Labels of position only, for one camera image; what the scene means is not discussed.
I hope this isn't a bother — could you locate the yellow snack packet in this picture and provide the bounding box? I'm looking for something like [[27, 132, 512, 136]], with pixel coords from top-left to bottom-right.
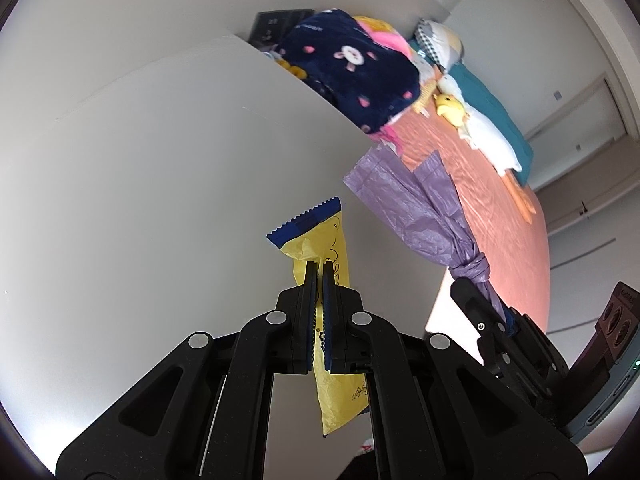
[[267, 197, 369, 436]]

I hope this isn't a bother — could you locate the purple plastic bag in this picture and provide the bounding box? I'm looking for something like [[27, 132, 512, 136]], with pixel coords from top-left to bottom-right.
[[344, 144, 512, 325]]

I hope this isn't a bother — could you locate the pink bed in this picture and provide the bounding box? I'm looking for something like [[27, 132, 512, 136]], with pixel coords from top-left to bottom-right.
[[393, 110, 550, 330]]

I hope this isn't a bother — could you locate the white goose plush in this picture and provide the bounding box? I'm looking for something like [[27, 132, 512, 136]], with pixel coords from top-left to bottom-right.
[[437, 75, 537, 223]]

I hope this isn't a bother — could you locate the yellow duck plush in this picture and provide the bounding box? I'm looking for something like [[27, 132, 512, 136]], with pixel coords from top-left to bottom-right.
[[434, 93, 469, 128]]

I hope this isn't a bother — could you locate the teal pillow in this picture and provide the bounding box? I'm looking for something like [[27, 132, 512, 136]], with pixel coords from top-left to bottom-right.
[[449, 63, 534, 186]]

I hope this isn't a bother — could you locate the navy patterned blanket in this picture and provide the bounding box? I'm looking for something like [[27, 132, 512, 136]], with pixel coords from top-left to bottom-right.
[[276, 9, 412, 134]]

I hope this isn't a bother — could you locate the patchwork cushion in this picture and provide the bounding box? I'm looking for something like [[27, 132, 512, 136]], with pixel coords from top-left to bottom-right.
[[414, 18, 464, 73]]

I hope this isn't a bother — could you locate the pink white clothes pile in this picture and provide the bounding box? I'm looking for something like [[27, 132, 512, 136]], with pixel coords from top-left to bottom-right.
[[355, 15, 442, 156]]

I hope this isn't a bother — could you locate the black camera box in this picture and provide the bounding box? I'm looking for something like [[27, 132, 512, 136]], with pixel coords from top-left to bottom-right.
[[565, 282, 639, 444]]

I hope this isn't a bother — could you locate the black wall panel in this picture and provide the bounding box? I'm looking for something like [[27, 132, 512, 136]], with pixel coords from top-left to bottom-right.
[[248, 9, 314, 46]]

